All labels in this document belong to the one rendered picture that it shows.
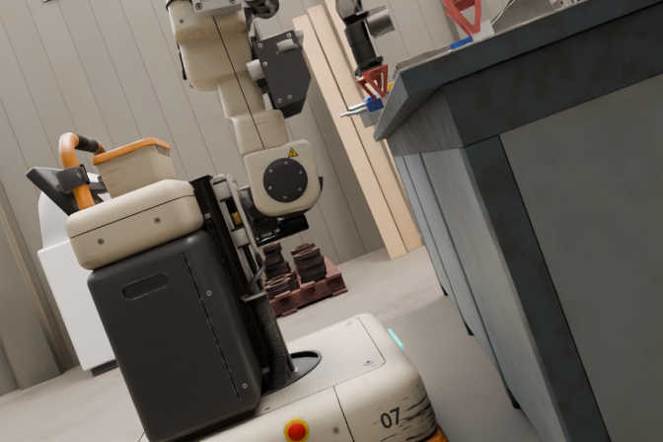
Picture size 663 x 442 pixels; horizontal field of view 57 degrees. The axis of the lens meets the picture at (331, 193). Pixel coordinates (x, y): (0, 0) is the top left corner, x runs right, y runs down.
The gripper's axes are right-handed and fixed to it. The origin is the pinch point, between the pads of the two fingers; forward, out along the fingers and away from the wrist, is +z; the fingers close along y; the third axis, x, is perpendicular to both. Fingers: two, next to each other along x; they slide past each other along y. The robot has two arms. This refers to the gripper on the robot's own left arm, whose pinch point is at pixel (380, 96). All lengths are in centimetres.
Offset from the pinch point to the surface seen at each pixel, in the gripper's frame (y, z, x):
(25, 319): 318, 31, 238
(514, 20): -21.7, -3.5, -30.9
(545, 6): -22.9, -3.9, -38.3
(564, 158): -78, 24, -3
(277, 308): 213, 76, 56
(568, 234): -78, 34, 0
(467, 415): -5, 85, 10
